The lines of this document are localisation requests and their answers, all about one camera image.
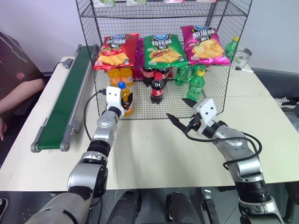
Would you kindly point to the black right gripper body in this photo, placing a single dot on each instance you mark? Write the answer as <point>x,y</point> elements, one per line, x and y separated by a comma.
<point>193,123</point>

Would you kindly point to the magenta potato chip bag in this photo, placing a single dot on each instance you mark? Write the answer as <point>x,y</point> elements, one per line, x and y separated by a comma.
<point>203,46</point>

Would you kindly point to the orange soda bottle blue cap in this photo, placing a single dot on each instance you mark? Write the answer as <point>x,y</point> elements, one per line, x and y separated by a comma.
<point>124,92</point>

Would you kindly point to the green snack packet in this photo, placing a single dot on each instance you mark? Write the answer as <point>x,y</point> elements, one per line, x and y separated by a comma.
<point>107,2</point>

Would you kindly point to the green conveyor belt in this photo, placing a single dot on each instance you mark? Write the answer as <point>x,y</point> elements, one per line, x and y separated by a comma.
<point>63,98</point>

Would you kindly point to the purple snack bag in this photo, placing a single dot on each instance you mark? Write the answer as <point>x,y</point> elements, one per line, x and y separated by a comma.
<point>139,53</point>

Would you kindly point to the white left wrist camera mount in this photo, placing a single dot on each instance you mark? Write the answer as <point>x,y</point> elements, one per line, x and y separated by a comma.
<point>113,95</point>

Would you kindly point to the person bare hand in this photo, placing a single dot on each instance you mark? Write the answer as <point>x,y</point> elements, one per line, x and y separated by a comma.
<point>2,128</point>

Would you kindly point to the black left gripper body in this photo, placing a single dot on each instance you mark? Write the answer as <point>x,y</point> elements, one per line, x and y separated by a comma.
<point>125,106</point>

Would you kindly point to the white green plastic bag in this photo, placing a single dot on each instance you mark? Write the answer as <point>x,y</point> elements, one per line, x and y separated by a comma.
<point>243,57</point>

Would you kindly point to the person in dark shirt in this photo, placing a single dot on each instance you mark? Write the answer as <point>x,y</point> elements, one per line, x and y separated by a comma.
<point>14,60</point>

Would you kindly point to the white marker pen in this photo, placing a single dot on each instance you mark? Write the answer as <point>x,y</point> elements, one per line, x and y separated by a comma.
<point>244,70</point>

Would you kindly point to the cola bottle red label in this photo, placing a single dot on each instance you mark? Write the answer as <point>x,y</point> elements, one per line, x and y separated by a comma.
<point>147,75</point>
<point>165,72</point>

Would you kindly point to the cola bottle red cap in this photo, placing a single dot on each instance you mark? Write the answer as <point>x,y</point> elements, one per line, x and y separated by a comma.
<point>157,91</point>

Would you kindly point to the black table clamp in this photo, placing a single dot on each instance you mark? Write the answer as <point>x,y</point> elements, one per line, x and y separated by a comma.
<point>209,205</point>

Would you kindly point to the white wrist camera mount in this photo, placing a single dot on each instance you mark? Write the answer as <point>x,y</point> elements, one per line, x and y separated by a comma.
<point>113,95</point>
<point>208,109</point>

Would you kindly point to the dark rounded shape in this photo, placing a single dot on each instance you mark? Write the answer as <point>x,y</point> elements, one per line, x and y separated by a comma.
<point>182,210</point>

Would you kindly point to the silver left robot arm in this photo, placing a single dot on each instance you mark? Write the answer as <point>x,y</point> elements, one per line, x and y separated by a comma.
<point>102,123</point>

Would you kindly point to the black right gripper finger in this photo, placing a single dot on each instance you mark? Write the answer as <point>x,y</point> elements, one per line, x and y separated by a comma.
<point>190,102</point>
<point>176,121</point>

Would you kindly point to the grey conveyor motor box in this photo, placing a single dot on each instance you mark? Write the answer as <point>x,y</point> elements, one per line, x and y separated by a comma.
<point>68,63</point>

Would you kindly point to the person bare forearm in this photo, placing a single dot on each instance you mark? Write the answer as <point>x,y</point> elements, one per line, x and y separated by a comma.
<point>23,91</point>

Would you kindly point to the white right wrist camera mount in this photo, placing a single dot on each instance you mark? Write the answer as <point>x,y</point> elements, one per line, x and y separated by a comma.
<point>208,109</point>

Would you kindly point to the green soda bottle yellow cap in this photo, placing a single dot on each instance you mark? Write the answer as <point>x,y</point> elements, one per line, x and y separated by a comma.
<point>195,86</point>
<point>231,49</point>

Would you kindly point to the red potato chip bag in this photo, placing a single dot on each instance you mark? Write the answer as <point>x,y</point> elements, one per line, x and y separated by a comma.
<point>114,51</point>

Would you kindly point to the green potato chip bag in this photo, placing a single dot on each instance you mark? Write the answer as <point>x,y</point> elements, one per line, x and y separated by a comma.
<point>163,51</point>

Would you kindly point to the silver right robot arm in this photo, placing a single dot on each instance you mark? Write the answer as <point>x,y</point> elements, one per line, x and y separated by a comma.
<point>233,140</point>

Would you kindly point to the pink snack packet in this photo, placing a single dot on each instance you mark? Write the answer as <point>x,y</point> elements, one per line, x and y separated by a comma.
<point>206,1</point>
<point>173,1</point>

